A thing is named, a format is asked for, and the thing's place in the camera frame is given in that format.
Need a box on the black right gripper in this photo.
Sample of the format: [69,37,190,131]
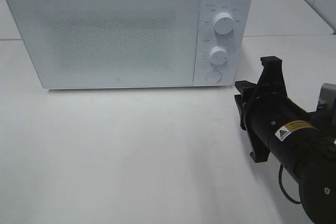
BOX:
[234,56,297,162]

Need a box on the white round door-release button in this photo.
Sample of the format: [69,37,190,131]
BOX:
[206,70,222,83]

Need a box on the white microwave knob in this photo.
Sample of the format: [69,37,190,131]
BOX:
[209,46,228,66]
[213,10,235,35]

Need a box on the white microwave door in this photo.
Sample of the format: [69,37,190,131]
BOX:
[7,0,200,89]

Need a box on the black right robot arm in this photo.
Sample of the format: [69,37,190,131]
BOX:
[234,56,335,223]

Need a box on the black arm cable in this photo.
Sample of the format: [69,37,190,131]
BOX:
[277,163,302,205]

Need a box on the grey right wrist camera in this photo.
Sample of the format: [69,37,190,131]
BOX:
[317,83,336,113]

